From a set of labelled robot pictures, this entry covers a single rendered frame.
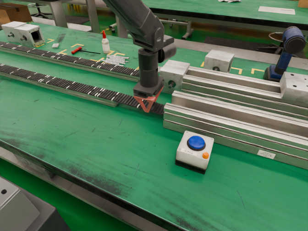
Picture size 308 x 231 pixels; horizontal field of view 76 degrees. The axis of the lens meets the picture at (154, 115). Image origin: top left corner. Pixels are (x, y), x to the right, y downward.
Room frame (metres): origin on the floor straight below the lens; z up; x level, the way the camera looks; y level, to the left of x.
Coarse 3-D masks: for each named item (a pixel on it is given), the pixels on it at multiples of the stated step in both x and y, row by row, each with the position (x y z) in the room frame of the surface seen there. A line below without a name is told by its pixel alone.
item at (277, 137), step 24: (192, 96) 0.51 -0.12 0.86; (168, 120) 0.46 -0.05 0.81; (192, 120) 0.43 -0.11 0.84; (216, 120) 0.40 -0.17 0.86; (240, 120) 0.44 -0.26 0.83; (264, 120) 0.41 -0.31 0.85; (288, 120) 0.40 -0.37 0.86; (240, 144) 0.37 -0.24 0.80; (264, 144) 0.35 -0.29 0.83; (288, 144) 0.33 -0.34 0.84
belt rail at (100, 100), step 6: (0, 72) 0.81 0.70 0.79; (12, 78) 0.77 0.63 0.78; (18, 78) 0.75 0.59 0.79; (24, 78) 0.74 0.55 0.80; (36, 84) 0.71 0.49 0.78; (42, 84) 0.71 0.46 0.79; (48, 84) 0.68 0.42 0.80; (60, 90) 0.66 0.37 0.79; (66, 90) 0.65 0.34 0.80; (78, 96) 0.63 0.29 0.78; (84, 96) 0.62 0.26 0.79; (90, 96) 0.60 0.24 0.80; (102, 102) 0.58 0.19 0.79; (108, 102) 0.58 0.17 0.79; (114, 102) 0.57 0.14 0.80
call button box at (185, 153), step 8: (184, 136) 0.36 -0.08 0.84; (200, 136) 0.36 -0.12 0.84; (184, 144) 0.33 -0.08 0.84; (208, 144) 0.33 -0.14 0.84; (176, 152) 0.32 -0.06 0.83; (184, 152) 0.31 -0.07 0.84; (192, 152) 0.31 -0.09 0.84; (200, 152) 0.31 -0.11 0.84; (208, 152) 0.31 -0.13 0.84; (176, 160) 0.31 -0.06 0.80; (184, 160) 0.31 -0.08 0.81; (192, 160) 0.30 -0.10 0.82; (200, 160) 0.29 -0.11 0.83; (208, 160) 0.29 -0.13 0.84; (192, 168) 0.30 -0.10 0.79; (200, 168) 0.29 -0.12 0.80
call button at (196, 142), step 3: (189, 138) 0.34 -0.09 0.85; (192, 138) 0.34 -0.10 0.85; (195, 138) 0.34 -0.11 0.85; (198, 138) 0.34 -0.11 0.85; (201, 138) 0.34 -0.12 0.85; (189, 141) 0.34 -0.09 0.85; (192, 141) 0.33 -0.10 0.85; (195, 141) 0.33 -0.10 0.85; (198, 141) 0.33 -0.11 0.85; (201, 141) 0.33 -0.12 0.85; (204, 141) 0.34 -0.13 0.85; (189, 144) 0.33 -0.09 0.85; (192, 144) 0.32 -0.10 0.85; (195, 144) 0.32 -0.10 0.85; (198, 144) 0.32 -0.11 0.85; (201, 144) 0.32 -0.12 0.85; (192, 147) 0.32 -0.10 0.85; (195, 147) 0.32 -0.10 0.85; (198, 147) 0.32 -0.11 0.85; (201, 147) 0.32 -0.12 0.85
